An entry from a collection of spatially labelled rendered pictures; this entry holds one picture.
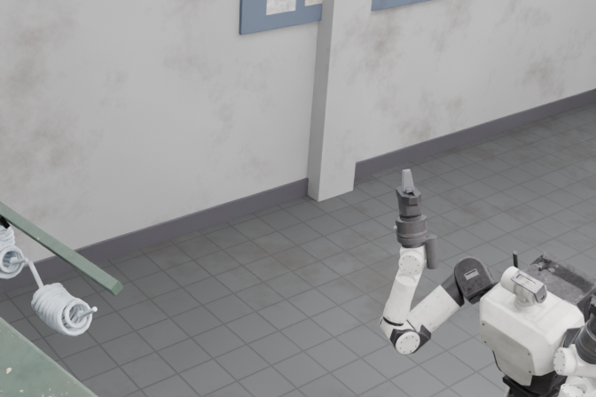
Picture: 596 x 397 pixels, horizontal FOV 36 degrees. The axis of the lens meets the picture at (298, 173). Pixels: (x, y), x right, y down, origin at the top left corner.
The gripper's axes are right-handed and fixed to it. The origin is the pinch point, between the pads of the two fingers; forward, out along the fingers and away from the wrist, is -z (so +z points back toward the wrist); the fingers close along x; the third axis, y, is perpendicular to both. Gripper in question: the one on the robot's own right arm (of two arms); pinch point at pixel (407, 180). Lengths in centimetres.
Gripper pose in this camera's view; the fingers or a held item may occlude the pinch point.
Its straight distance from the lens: 258.4
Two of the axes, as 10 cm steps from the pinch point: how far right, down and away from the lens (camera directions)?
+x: 1.0, 2.5, -9.6
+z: 1.2, 9.6, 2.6
